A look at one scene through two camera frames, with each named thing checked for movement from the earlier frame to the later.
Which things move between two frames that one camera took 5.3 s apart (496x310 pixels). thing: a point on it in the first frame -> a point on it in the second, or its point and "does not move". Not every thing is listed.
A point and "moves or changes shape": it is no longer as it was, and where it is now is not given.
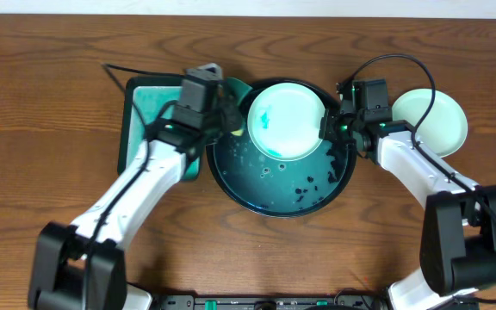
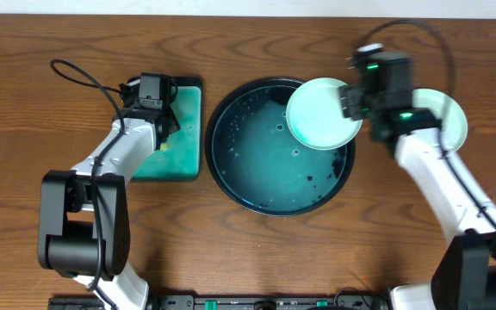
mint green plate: x=283 y=120 moves or changes shape
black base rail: x=265 y=301 does not move
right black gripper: x=328 y=127 -> x=348 y=102
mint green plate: x=446 y=125 does not move
